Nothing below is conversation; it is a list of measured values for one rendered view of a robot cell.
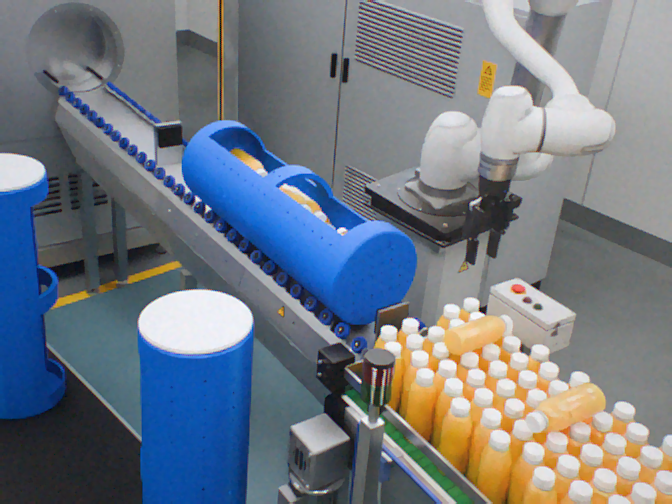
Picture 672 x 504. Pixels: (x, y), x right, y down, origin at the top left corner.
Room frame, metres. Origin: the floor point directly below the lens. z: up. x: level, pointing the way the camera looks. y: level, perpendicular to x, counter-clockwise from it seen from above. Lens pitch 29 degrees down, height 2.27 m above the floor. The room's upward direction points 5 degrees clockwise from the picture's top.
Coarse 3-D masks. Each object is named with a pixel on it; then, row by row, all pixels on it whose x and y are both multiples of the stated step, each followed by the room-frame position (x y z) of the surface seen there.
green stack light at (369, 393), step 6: (366, 384) 1.39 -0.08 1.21; (390, 384) 1.40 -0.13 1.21; (360, 390) 1.41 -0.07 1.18; (366, 390) 1.39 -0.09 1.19; (372, 390) 1.38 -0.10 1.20; (378, 390) 1.38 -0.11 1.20; (384, 390) 1.39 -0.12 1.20; (390, 390) 1.40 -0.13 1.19; (360, 396) 1.41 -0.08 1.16; (366, 396) 1.39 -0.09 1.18; (372, 396) 1.38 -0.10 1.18; (378, 396) 1.38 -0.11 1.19; (384, 396) 1.39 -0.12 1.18; (390, 396) 1.40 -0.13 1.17; (366, 402) 1.39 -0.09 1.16; (372, 402) 1.38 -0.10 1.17; (378, 402) 1.38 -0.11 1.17; (384, 402) 1.39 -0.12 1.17
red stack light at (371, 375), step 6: (366, 366) 1.40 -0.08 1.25; (366, 372) 1.39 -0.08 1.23; (372, 372) 1.39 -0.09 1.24; (378, 372) 1.38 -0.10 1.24; (384, 372) 1.39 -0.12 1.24; (390, 372) 1.39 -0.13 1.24; (366, 378) 1.39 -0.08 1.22; (372, 378) 1.39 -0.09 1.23; (378, 378) 1.38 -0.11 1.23; (384, 378) 1.39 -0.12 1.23; (390, 378) 1.39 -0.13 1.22; (372, 384) 1.38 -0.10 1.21; (378, 384) 1.38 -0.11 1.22; (384, 384) 1.39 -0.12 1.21
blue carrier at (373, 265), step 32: (224, 128) 2.63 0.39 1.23; (192, 160) 2.56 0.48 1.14; (224, 160) 2.46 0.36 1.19; (192, 192) 2.60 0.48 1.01; (224, 192) 2.38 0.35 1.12; (256, 192) 2.29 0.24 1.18; (320, 192) 2.44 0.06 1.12; (256, 224) 2.22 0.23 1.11; (288, 224) 2.13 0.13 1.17; (320, 224) 2.07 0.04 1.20; (352, 224) 2.31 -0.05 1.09; (384, 224) 2.05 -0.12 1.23; (288, 256) 2.08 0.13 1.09; (320, 256) 1.99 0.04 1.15; (352, 256) 1.94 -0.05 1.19; (384, 256) 2.01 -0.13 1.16; (416, 256) 2.08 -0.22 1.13; (320, 288) 1.96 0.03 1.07; (352, 288) 1.95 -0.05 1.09; (384, 288) 2.01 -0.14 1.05; (352, 320) 1.95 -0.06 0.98
